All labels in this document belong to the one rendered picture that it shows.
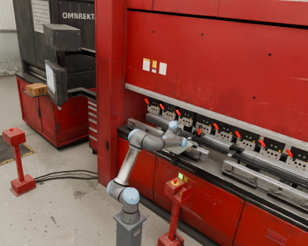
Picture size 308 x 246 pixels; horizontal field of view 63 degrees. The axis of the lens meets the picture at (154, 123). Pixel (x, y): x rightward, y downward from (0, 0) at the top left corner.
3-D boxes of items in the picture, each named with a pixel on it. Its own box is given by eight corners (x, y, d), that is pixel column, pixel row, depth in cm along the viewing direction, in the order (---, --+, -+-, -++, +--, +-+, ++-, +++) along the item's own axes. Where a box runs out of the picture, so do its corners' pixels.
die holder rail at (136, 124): (127, 126, 301) (127, 119, 297) (130, 125, 306) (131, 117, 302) (160, 141, 274) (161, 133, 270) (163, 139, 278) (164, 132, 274)
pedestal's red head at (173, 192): (164, 193, 230) (165, 177, 223) (176, 186, 240) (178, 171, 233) (179, 206, 217) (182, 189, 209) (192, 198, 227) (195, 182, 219)
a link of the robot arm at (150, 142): (157, 139, 171) (189, 136, 211) (144, 134, 177) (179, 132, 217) (152, 155, 173) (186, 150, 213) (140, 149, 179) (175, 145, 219)
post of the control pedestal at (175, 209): (167, 237, 251) (173, 195, 229) (171, 235, 254) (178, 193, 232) (171, 241, 247) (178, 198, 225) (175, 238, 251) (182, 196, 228)
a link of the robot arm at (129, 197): (130, 215, 174) (131, 200, 169) (117, 205, 182) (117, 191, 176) (142, 206, 183) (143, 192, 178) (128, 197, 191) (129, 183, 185)
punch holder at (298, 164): (284, 164, 194) (291, 146, 187) (287, 160, 200) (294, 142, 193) (306, 173, 186) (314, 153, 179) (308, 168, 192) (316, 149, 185)
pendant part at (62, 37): (49, 101, 294) (41, 23, 259) (70, 98, 307) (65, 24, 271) (60, 117, 256) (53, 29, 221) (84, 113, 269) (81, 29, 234)
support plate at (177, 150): (162, 147, 239) (162, 146, 239) (178, 138, 258) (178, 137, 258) (178, 154, 229) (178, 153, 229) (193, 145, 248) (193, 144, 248)
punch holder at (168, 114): (162, 116, 260) (163, 101, 253) (166, 114, 266) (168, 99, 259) (173, 121, 252) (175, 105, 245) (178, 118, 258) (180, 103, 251)
